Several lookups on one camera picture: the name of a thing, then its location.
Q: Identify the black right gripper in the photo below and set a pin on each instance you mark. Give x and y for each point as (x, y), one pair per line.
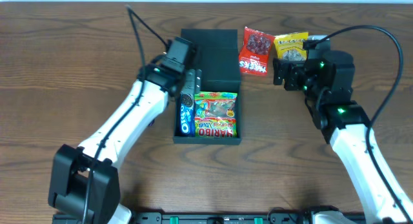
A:
(287, 75)

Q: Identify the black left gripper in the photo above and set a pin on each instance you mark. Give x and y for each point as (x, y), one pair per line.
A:
(188, 81)

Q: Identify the yellow Hacks candy bag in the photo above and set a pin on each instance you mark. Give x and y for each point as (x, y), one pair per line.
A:
(289, 47)

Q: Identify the blue Oreo cookie pack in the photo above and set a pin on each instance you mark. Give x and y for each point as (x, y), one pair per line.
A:
(187, 124)

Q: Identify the green Haribo gummy bag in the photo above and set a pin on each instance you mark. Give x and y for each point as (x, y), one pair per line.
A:
(215, 114)

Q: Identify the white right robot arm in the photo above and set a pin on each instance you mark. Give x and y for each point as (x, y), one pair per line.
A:
(326, 81)

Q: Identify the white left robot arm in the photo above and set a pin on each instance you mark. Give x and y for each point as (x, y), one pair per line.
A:
(85, 180)

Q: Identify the red Hacks candy bag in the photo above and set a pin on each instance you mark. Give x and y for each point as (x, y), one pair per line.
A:
(254, 54)

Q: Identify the black open gift box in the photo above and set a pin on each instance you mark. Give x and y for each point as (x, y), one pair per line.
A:
(217, 57)

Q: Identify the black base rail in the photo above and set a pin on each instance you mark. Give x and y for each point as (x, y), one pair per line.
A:
(158, 218)

